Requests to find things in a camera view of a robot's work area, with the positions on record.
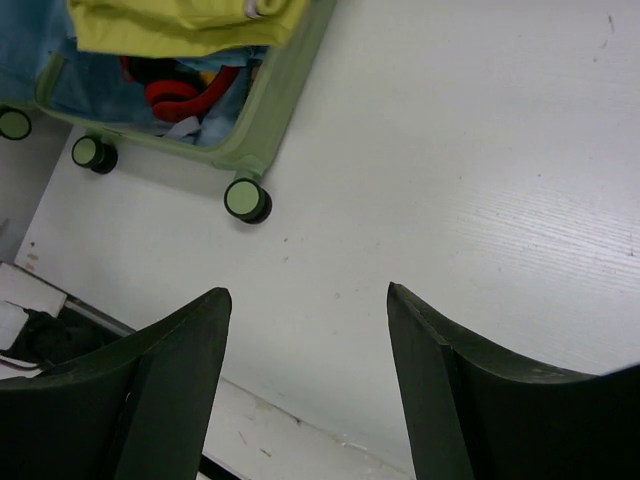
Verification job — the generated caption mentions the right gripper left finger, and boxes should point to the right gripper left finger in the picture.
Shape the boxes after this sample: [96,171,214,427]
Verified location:
[1,288,232,479]

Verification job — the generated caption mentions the light blue cloth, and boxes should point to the light blue cloth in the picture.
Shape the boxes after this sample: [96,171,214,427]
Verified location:
[1,0,75,107]

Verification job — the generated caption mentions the red black headphones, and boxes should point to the red black headphones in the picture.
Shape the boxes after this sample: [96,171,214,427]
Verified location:
[119,56,240,123]

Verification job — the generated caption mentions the green hard-shell suitcase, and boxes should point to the green hard-shell suitcase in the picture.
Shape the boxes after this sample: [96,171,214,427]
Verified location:
[1,1,335,224]

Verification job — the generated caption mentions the yellow shorts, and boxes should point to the yellow shorts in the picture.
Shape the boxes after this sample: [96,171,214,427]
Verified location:
[66,0,309,58]

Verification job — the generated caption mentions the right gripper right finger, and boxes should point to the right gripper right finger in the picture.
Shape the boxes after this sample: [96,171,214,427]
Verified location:
[387,283,639,479]

